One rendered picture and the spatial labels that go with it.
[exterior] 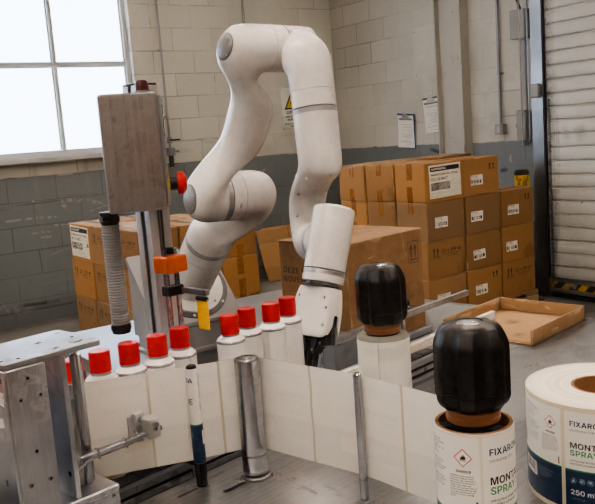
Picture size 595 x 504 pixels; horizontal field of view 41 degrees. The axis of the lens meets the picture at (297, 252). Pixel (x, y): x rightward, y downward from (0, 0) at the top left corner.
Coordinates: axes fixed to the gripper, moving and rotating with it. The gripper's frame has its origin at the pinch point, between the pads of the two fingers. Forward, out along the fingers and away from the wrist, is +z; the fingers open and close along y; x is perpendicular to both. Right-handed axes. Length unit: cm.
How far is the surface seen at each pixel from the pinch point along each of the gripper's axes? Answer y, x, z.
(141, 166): -1, -46, -27
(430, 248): -182, 298, -72
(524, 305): -5, 93, -24
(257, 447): 20.7, -31.3, 12.4
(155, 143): 0, -45, -31
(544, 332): 13, 71, -16
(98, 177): -489, 238, -108
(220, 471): 12.9, -30.7, 17.9
